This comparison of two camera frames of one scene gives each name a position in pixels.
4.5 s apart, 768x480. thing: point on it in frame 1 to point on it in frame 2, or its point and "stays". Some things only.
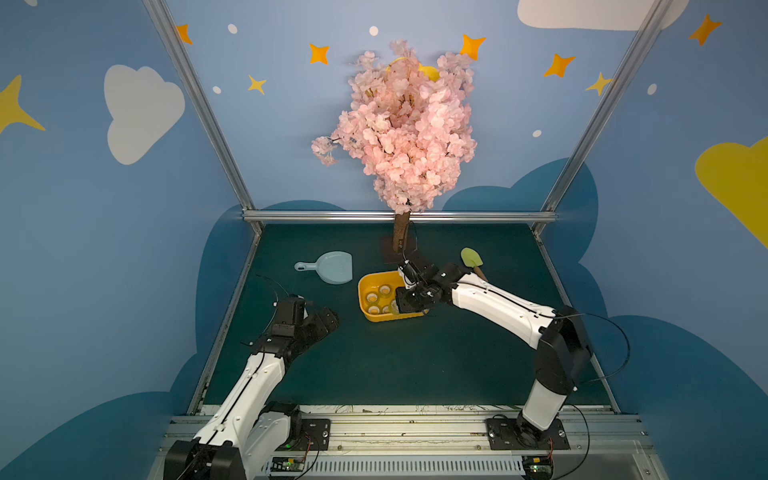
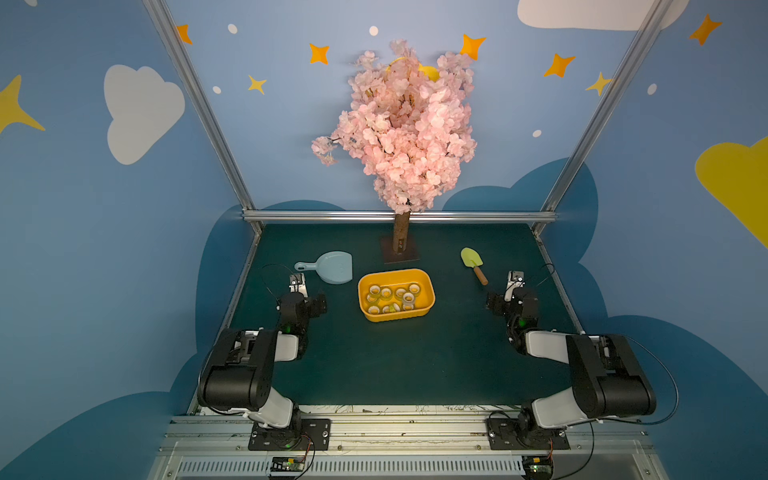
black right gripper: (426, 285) to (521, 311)
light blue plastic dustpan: (334, 267) stays
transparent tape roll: (384, 291) stays
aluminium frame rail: (388, 217) stays
